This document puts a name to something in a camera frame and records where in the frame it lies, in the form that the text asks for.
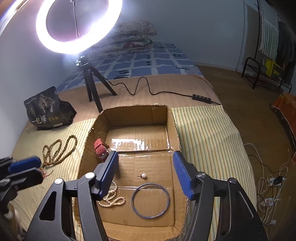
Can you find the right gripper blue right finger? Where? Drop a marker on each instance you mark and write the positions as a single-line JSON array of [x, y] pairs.
[[238, 219]]

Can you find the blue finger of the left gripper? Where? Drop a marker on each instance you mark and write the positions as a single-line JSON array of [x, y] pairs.
[[26, 179], [24, 164]]

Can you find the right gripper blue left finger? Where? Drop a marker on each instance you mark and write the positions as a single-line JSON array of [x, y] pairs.
[[55, 210]]

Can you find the pearl earring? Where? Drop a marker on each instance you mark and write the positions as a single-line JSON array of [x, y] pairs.
[[143, 175]]

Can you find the white power strip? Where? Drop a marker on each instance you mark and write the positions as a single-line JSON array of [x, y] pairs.
[[269, 202]]

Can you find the black snack bag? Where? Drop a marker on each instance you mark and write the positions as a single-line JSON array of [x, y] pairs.
[[46, 110]]

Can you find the red watch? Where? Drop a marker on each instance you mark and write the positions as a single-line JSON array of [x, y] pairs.
[[101, 149]]

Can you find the cardboard box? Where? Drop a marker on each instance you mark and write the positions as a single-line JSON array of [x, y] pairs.
[[145, 138]]

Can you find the striped yellow cloth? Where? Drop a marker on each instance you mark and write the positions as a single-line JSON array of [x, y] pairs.
[[208, 139]]

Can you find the orange covered box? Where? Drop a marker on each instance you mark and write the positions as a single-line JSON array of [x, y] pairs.
[[284, 107]]

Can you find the brown bed mat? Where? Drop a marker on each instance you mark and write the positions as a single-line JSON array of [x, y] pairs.
[[173, 90]]

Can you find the black clothes rack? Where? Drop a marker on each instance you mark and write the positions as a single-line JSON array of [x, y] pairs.
[[254, 65]]

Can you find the yellow box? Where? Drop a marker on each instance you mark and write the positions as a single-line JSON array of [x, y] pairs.
[[272, 69]]

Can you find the folded floral quilt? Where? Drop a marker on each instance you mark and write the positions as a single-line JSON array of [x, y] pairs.
[[126, 37]]

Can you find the blue checkered bedsheet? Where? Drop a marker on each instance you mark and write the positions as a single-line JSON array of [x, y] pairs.
[[161, 58]]

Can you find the striped hanging towel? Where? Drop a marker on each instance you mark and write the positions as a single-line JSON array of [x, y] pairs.
[[269, 30]]

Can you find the ring light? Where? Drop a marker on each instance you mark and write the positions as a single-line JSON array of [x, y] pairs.
[[71, 27]]

